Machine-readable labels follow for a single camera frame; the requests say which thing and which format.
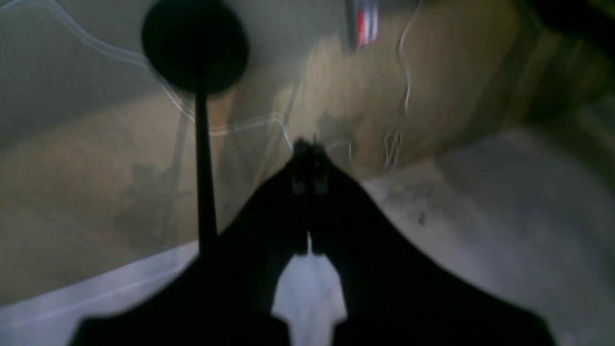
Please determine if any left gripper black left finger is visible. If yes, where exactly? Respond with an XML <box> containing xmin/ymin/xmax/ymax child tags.
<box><xmin>70</xmin><ymin>140</ymin><xmax>310</xmax><ymax>346</ymax></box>

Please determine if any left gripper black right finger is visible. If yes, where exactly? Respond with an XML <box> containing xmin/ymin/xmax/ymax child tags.
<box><xmin>309</xmin><ymin>145</ymin><xmax>555</xmax><ymax>346</ymax></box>

